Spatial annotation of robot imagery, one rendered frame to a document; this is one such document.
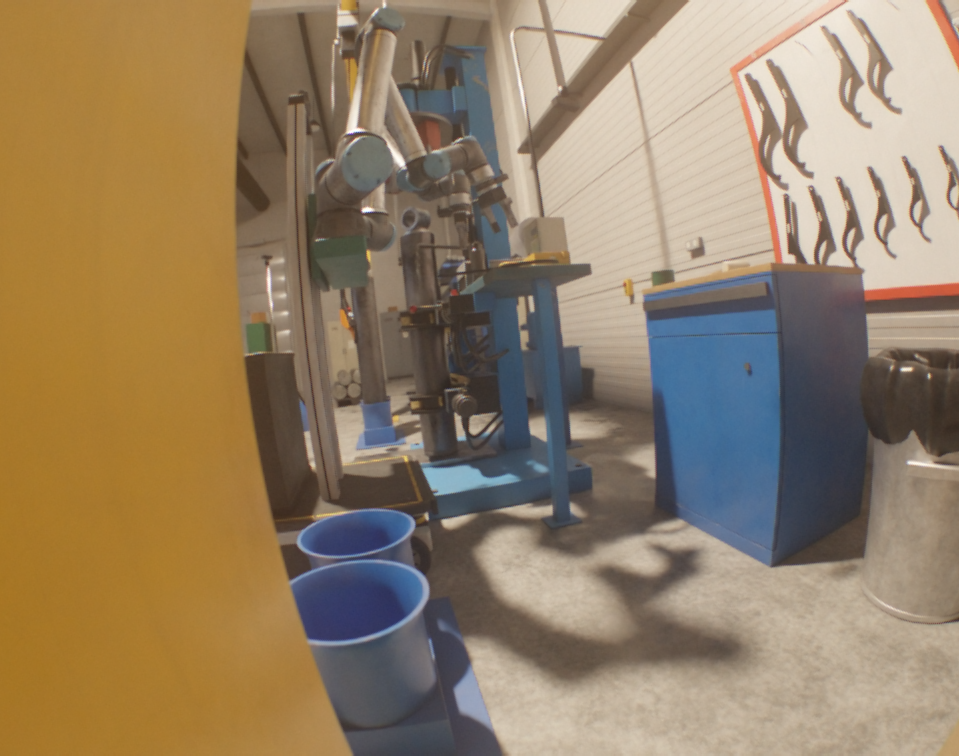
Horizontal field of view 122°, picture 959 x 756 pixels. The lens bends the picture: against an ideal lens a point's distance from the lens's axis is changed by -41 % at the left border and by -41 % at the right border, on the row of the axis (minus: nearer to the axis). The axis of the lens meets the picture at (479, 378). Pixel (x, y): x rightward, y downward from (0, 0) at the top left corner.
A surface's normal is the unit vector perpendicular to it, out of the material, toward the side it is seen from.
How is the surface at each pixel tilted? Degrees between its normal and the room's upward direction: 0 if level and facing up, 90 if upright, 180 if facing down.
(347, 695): 90
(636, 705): 0
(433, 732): 90
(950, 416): 89
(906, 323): 90
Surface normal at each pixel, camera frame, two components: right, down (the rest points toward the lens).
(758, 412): -0.97, 0.12
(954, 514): -0.72, 0.18
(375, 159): 0.60, 0.08
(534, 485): 0.21, 0.06
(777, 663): -0.11, -0.99
